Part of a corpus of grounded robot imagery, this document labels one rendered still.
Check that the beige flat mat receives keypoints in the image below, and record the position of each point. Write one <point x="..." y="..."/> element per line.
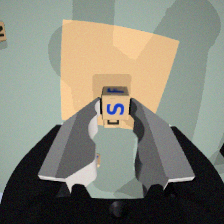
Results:
<point x="94" y="55"/>

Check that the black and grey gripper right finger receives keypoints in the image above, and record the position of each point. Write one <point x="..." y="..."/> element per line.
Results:
<point x="167" y="157"/>

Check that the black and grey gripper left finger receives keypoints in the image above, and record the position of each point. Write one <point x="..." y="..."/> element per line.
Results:
<point x="66" y="155"/>

